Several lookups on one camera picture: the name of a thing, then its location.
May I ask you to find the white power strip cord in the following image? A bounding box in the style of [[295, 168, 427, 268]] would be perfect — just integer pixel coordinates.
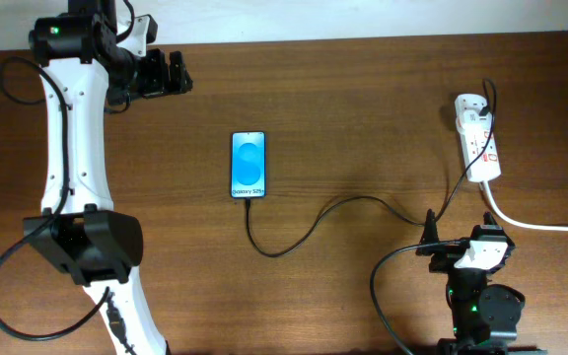
[[479, 180, 568, 236]]

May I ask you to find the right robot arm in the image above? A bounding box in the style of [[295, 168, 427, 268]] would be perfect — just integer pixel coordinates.
[[416, 210, 526, 354]]

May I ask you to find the blue Samsung Galaxy smartphone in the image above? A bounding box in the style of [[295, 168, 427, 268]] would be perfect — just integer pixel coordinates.
[[231, 131, 266, 198]]

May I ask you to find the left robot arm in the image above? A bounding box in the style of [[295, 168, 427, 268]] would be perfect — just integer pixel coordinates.
[[24, 1, 192, 354]]

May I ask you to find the white USB charger plug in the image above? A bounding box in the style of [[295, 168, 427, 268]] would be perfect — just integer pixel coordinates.
[[459, 109, 492, 130]]

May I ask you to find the white power strip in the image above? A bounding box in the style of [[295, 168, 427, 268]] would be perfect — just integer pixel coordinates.
[[455, 94, 501, 183]]

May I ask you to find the thin black charging cable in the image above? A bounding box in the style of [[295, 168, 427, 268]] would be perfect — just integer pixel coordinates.
[[244, 77, 500, 259]]

